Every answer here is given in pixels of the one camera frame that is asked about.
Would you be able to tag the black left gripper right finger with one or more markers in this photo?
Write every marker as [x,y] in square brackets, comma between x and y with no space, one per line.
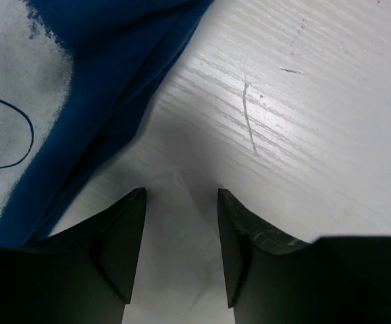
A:
[273,277]

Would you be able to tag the folded blue printed t-shirt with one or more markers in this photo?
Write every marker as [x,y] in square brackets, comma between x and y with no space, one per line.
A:
[75,81]

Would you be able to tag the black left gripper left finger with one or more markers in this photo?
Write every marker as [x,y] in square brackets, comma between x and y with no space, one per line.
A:
[84,274]

